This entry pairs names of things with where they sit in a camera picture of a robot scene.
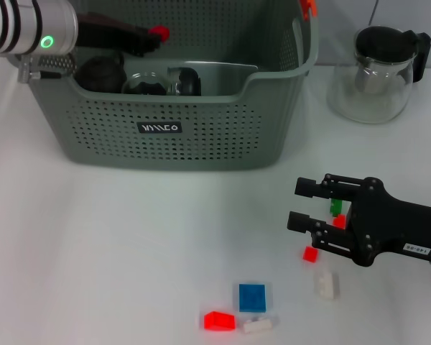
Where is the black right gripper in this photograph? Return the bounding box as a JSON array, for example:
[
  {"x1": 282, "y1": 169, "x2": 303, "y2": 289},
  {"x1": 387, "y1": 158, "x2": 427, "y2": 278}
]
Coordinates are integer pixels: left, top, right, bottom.
[{"x1": 287, "y1": 173, "x2": 431, "y2": 267}]

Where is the dark red curved brick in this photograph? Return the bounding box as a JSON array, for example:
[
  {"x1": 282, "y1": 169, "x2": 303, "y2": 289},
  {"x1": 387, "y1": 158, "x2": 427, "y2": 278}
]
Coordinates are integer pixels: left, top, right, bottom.
[{"x1": 147, "y1": 25, "x2": 171, "y2": 43}]

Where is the orange bin clip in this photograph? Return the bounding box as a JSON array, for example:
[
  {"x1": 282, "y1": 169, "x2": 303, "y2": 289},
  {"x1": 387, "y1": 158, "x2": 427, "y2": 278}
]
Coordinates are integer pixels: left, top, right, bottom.
[{"x1": 300, "y1": 0, "x2": 317, "y2": 19}]

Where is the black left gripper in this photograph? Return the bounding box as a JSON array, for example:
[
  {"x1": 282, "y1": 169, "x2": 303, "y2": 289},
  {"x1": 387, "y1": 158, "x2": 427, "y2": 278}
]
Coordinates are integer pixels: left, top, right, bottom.
[{"x1": 75, "y1": 11, "x2": 163, "y2": 58}]

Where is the dark clay teapot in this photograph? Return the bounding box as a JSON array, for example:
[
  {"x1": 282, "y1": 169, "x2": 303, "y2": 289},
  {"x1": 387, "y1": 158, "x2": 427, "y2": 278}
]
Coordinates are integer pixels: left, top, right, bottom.
[{"x1": 74, "y1": 54, "x2": 127, "y2": 93}]

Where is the bright red slope brick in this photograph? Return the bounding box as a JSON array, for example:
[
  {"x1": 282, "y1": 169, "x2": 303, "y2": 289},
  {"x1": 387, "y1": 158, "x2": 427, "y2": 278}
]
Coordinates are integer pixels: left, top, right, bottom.
[{"x1": 203, "y1": 310, "x2": 236, "y2": 331}]

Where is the blue square plate brick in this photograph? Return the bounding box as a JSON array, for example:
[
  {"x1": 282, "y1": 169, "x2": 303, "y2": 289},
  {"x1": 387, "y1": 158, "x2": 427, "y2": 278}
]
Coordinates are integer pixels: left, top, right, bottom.
[{"x1": 238, "y1": 283, "x2": 267, "y2": 313}]

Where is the glass pitcher black lid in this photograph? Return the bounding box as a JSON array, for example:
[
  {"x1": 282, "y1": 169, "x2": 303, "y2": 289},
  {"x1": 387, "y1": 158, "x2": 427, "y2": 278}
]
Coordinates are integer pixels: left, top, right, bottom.
[{"x1": 325, "y1": 24, "x2": 431, "y2": 125}]

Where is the grey perforated storage bin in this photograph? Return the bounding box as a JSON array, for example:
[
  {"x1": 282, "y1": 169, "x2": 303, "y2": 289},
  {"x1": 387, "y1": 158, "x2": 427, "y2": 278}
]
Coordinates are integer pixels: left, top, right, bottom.
[{"x1": 24, "y1": 0, "x2": 320, "y2": 173}]

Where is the chunky white brick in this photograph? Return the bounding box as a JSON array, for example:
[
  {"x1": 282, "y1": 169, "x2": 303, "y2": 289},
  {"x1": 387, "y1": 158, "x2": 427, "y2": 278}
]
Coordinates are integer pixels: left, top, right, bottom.
[{"x1": 313, "y1": 270, "x2": 340, "y2": 300}]

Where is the flat white brick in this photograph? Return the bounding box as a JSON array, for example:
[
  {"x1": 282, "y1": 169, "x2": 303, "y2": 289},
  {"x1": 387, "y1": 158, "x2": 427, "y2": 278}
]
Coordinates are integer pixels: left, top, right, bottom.
[{"x1": 243, "y1": 316, "x2": 276, "y2": 336}]

